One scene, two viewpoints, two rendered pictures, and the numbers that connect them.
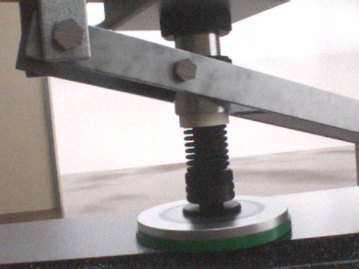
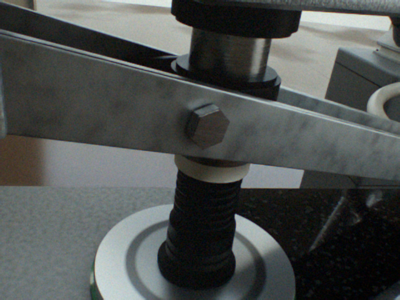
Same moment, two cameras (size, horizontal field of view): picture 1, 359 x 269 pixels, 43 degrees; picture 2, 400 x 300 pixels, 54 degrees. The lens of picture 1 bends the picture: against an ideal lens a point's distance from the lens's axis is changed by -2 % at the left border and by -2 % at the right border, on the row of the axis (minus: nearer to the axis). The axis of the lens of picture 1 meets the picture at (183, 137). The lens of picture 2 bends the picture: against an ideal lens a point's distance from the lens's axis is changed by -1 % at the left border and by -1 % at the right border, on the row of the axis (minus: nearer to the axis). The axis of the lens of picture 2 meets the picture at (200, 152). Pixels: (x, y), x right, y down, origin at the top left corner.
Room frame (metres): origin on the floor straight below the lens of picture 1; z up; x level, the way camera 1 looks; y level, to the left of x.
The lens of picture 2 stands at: (0.33, 0.03, 1.12)
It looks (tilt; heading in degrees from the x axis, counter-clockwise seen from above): 27 degrees down; 352
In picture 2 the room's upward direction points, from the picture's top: 8 degrees clockwise
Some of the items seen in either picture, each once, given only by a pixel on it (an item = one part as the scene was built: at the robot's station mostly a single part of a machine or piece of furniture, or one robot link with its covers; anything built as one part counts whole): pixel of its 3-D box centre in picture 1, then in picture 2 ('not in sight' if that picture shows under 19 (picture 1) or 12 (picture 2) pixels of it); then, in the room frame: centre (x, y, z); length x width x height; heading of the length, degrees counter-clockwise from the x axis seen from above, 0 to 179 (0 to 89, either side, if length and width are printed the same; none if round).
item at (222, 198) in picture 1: (210, 195); (199, 245); (0.65, -0.03, 0.85); 0.07 x 0.07 x 0.01
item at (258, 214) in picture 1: (211, 214); (195, 265); (0.65, -0.03, 0.82); 0.21 x 0.21 x 0.01
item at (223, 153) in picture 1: (206, 142); (208, 184); (0.65, -0.03, 0.93); 0.06 x 0.06 x 0.09
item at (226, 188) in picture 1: (209, 186); (200, 236); (0.65, -0.03, 0.86); 0.07 x 0.07 x 0.01
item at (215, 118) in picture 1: (203, 113); (214, 145); (0.65, -0.03, 0.97); 0.07 x 0.07 x 0.04
